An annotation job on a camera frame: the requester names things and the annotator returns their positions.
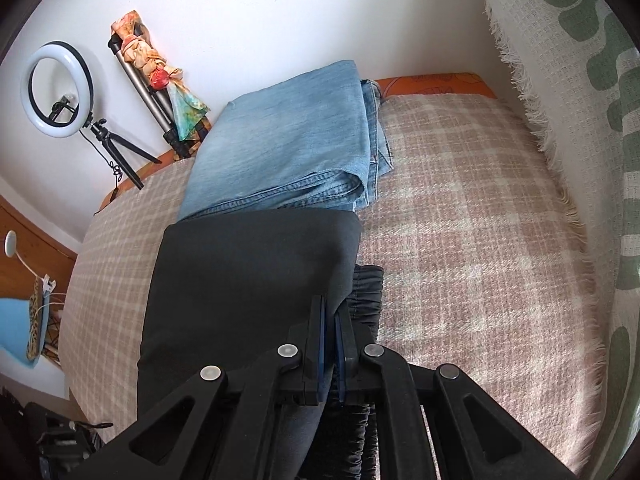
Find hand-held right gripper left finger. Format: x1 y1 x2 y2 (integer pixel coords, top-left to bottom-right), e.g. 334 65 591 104
102 295 328 480

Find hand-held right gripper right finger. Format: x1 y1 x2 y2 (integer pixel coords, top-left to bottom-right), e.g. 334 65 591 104
334 311 578 480

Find dark grey pants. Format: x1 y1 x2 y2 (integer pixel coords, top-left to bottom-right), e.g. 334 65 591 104
136 208 385 480

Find pink plaid blanket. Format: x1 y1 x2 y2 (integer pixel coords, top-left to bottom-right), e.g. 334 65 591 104
67 94 620 468

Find folded light blue jeans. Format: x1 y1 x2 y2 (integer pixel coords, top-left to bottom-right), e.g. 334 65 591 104
177 60 395 222

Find small black tripod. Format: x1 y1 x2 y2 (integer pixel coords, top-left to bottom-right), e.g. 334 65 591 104
80 118 163 191

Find leopard print cloth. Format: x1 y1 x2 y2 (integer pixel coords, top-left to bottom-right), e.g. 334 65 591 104
27 285 58 361

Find black equipment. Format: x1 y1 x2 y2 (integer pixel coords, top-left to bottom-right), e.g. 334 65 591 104
0 385 116 480

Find blue chair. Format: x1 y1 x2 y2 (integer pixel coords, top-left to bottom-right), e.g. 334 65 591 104
0 297 53 370

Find white clip lamp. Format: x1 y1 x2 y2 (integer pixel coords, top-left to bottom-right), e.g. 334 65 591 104
4 231 63 306

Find folded silver tripod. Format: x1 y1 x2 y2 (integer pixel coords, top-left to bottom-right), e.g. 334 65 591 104
107 35 211 160

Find folded tripod with colourful cloth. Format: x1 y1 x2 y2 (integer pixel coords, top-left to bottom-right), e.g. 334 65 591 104
111 9 211 142

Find green leaf patterned throw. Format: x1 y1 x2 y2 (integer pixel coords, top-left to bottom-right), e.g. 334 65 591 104
482 0 640 480

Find black cable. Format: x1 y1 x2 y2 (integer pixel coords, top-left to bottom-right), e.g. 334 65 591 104
91 135 123 217

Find white ring light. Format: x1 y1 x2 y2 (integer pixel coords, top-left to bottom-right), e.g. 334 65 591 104
26 41 90 137

